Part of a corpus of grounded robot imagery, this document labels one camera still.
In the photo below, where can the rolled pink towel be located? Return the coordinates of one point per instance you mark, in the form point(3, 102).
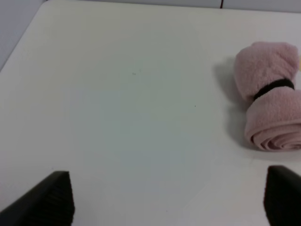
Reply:
point(273, 121)

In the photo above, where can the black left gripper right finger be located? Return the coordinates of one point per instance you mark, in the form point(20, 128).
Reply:
point(282, 197)

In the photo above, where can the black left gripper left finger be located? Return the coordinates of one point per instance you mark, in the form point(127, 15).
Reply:
point(49, 203)

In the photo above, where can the black hair band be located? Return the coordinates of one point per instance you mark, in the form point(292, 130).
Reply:
point(275, 84)

